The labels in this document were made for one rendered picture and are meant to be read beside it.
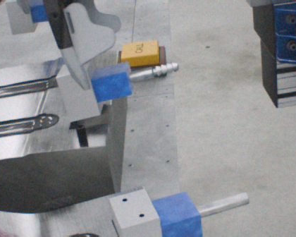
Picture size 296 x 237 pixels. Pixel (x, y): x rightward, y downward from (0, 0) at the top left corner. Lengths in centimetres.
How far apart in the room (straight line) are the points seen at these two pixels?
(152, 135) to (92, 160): 19
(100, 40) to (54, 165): 14
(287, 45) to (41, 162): 46
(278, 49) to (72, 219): 49
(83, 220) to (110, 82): 16
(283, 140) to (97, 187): 168
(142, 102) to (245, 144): 141
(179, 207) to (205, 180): 156
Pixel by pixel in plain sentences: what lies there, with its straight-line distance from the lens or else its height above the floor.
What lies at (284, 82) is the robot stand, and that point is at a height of 77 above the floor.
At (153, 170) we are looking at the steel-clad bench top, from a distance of 78.
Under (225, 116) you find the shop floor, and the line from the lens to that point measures 251.
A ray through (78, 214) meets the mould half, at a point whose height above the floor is 85.
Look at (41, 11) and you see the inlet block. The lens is 98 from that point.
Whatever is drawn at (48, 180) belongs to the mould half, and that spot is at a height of 85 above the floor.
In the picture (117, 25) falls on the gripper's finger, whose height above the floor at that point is 98.
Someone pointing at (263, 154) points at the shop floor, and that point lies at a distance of 226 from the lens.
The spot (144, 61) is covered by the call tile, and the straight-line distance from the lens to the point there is 101.
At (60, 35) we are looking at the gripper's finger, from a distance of 65.
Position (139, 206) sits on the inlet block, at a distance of 58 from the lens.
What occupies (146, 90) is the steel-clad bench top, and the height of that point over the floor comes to 80.
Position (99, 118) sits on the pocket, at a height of 87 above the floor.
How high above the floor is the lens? 123
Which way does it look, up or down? 29 degrees down
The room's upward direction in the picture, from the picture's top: 9 degrees counter-clockwise
